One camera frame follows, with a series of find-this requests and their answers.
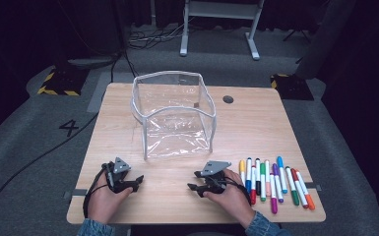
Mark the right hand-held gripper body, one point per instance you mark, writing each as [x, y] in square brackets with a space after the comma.
[215, 167]

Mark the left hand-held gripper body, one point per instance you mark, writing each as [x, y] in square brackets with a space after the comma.
[119, 166]

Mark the yellow marker pen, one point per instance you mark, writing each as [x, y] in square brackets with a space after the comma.
[241, 167]

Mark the dark blue marker pen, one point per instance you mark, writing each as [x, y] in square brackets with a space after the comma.
[248, 173]

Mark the black marker pen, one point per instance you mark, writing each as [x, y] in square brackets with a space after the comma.
[258, 183]

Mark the red marker pen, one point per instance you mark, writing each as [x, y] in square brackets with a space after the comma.
[253, 193]

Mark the light green marker pen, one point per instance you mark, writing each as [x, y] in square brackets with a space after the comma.
[263, 183]

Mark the clear plastic bag white trim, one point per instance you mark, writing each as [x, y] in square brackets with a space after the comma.
[174, 131]

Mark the peach marker pen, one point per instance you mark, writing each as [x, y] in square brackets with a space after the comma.
[267, 183]

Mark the purple marker pen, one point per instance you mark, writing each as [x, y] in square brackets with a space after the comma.
[278, 185]

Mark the dark green marker pen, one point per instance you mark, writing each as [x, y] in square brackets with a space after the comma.
[292, 187]

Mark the orange marker pen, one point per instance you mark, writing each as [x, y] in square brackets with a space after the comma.
[305, 191]

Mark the person's left hand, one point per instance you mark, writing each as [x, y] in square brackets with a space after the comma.
[103, 203]

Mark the person's right hand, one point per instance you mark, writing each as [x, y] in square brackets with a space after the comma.
[236, 200]

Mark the grey tape piece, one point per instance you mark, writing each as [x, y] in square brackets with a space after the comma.
[78, 192]
[315, 187]

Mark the dark round table grommet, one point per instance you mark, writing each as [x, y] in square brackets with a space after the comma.
[228, 99]

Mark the black yellow striped floor base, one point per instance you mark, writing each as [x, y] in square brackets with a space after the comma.
[64, 82]
[292, 88]

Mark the grey flat stand foot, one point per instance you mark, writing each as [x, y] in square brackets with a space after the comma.
[92, 62]

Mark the black tripod legs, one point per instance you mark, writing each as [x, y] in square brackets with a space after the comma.
[296, 34]

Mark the grey hanging cover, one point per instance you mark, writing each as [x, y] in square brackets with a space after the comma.
[328, 36]

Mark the white metal stand frame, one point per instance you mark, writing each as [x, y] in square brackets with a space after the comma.
[221, 10]

